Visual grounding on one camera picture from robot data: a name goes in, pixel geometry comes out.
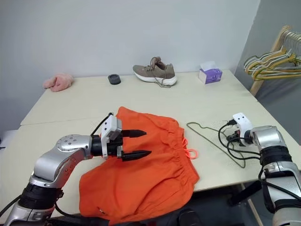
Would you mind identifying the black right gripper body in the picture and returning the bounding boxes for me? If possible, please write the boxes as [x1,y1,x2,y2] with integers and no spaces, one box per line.
[226,128,246,147]

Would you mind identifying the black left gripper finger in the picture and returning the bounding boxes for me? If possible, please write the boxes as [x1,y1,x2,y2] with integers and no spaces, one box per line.
[120,129,148,139]
[121,150,152,162]

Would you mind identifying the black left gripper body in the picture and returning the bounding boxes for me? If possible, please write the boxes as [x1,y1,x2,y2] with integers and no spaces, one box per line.
[107,130,125,159]

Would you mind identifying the orange shorts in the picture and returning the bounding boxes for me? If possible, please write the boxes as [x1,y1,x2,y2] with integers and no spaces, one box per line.
[79,106,201,225]

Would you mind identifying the black table brace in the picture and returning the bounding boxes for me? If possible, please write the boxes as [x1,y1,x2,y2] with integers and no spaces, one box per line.
[226,180,262,207]

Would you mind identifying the black round dish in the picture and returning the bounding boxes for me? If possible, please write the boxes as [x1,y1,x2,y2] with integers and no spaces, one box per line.
[108,73,122,86]

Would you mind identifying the brown sneaker with white sole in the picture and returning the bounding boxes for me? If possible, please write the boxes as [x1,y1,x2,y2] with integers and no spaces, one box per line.
[132,56,178,89]

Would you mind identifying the purple tissue box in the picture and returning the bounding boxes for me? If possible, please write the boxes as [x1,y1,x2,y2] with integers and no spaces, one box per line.
[198,61,223,85]

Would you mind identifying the white table leg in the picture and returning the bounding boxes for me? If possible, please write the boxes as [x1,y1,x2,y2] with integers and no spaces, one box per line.
[239,183,264,226]

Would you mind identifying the dark rounded shape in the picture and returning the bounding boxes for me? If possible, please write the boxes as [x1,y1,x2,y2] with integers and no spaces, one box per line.
[175,208,201,226]

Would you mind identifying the pink plush cloth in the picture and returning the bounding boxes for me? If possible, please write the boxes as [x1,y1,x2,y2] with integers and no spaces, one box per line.
[42,72,75,93]

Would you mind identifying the wooden clothes rack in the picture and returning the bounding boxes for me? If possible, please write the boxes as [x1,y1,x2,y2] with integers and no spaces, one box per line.
[249,25,301,96]

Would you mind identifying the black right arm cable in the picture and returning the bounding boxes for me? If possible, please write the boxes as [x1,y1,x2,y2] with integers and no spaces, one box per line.
[218,119,266,179]

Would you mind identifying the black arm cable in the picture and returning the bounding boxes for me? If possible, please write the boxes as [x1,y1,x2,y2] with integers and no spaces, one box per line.
[218,119,266,179]
[90,112,114,137]

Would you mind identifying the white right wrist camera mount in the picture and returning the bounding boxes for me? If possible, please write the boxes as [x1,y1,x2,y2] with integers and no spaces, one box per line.
[232,113,253,138]

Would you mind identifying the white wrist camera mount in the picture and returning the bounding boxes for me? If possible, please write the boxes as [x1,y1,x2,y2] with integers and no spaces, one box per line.
[232,113,253,138]
[100,113,123,159]

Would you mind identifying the dark wire hanger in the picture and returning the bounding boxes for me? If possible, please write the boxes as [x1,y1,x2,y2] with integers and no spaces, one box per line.
[186,121,246,169]

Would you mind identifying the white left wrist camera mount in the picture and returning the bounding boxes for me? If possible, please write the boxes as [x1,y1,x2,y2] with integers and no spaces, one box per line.
[100,113,123,159]

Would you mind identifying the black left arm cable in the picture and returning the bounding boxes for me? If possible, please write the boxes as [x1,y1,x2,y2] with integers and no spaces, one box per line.
[90,112,114,137]

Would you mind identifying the yellow wire hanger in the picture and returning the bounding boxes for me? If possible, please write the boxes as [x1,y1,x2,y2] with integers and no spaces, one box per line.
[248,48,301,82]

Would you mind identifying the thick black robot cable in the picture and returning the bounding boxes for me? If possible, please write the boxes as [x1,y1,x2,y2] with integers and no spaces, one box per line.
[54,202,83,219]

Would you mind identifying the white wire hanger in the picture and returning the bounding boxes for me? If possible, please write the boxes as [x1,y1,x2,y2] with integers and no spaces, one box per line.
[244,35,301,71]

